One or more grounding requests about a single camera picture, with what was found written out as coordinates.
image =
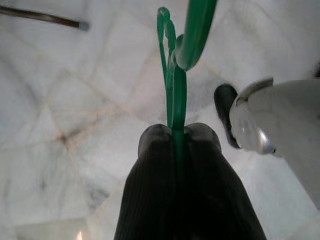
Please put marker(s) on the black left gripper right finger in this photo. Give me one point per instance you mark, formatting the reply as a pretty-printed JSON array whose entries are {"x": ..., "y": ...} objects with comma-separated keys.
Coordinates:
[{"x": 212, "y": 187}]

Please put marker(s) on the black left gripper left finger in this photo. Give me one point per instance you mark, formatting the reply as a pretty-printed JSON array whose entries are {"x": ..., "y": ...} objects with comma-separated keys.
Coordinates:
[{"x": 150, "y": 187}]

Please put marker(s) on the green plastic hanger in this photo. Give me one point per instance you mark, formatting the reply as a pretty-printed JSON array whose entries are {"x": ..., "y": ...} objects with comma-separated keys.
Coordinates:
[{"x": 178, "y": 100}]

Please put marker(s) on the silver robot leg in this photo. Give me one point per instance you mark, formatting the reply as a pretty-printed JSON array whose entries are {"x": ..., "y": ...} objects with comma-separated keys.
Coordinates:
[{"x": 287, "y": 120}]

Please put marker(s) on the metal clothes rack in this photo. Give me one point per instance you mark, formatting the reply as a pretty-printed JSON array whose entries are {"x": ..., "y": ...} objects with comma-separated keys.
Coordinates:
[{"x": 50, "y": 18}]

